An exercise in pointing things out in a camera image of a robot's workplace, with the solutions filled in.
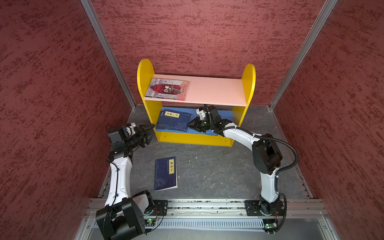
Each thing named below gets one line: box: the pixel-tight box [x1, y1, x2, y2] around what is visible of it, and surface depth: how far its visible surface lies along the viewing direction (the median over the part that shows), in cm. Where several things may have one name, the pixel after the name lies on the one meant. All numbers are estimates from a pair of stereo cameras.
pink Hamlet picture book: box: [144, 77, 189, 101], surface depth 72 cm
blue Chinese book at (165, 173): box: [154, 156, 178, 192], surface depth 86 cm
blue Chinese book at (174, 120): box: [156, 109, 192, 132], surface depth 90 cm
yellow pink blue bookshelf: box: [137, 59, 256, 146], surface depth 74 cm
